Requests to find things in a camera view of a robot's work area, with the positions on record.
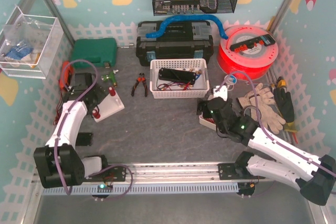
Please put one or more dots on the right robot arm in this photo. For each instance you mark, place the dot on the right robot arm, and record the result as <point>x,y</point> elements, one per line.
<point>313,176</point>

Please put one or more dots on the blue white gloves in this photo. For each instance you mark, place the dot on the blue white gloves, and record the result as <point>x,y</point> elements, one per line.
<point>20,52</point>

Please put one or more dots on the aluminium rail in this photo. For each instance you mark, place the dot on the aluminium rail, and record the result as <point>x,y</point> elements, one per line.
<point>173,171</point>

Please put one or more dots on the green plastic case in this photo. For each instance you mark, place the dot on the green plastic case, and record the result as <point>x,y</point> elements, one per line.
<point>100,52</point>

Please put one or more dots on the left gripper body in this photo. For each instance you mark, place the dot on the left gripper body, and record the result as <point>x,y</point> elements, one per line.
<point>80,80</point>

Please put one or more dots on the black glove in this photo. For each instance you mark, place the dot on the black glove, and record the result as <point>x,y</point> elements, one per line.
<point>284,104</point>

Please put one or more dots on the orange black pliers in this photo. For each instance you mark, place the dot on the orange black pliers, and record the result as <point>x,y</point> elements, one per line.
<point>141,79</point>

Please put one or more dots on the red filament spool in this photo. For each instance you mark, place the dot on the red filament spool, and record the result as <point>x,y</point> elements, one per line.
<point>255,62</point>

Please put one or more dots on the red multimeter leads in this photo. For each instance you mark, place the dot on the red multimeter leads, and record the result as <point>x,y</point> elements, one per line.
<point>59,108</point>

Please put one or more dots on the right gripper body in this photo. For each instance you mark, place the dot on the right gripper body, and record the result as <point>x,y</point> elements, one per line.
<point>203,107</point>

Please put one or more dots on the solder wire spool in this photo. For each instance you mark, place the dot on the solder wire spool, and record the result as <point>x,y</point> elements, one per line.
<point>229,82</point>

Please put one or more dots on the tape roll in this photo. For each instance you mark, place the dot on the tape roll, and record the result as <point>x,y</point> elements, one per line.
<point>252,111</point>

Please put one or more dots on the large red spring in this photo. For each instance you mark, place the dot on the large red spring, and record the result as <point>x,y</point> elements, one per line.
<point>96,114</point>
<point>112,91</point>

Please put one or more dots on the white work gloves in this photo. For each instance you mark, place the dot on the white work gloves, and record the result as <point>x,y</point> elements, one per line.
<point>269,118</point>

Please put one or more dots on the white perforated basket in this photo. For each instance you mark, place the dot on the white perforated basket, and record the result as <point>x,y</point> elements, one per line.
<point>172,90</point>

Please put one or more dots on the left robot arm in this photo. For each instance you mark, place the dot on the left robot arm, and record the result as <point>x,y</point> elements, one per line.
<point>62,142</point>

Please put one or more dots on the black toolbox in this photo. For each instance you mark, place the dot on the black toolbox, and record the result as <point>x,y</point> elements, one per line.
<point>181,40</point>

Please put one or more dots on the white peg fixture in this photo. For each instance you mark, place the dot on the white peg fixture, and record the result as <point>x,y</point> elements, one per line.
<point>109,106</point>

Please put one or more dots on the grey slotted cable duct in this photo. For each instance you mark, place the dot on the grey slotted cable duct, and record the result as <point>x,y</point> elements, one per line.
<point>142,189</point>

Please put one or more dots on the black red connector strip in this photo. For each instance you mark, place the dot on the black red connector strip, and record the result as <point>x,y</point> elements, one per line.
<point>263,40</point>

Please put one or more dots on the clear acrylic box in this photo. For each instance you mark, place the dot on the clear acrylic box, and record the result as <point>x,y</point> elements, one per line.
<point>44,33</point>

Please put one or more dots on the small white tray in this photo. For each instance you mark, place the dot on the small white tray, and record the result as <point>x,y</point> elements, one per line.
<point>207,124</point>

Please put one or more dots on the orange multimeter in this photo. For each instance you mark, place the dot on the orange multimeter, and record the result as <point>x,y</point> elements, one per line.
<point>67,72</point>

